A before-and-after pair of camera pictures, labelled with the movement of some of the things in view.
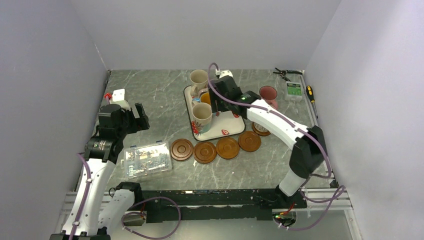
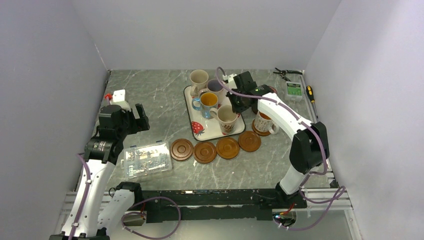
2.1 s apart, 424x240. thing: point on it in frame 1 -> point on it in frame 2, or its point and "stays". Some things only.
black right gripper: [215, 104] -> [236, 108]
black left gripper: [138, 123] stays
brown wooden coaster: [249, 141] stays
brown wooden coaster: [181, 149] stays
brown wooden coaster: [227, 148] stays
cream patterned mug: [201, 120] -> [226, 117]
